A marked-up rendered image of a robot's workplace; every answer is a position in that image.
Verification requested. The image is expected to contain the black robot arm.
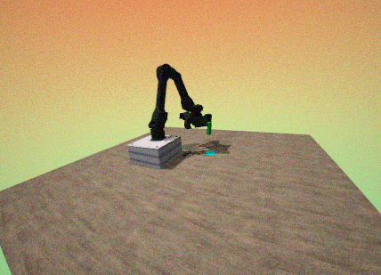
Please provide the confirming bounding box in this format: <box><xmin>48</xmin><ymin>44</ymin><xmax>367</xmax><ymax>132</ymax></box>
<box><xmin>149</xmin><ymin>64</ymin><xmax>203</xmax><ymax>141</ymax></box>

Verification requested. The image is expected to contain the green rectangular post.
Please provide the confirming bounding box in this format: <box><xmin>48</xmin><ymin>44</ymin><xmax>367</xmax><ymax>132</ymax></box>
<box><xmin>207</xmin><ymin>122</ymin><xmax>212</xmax><ymax>135</ymax></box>

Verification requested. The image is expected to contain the cyan circle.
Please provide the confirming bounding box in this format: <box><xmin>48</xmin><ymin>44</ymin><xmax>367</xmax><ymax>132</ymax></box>
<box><xmin>204</xmin><ymin>151</ymin><xmax>215</xmax><ymax>156</ymax></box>

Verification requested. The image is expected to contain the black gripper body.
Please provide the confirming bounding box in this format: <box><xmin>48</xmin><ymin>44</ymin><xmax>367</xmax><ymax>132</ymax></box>
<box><xmin>184</xmin><ymin>114</ymin><xmax>212</xmax><ymax>129</ymax></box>

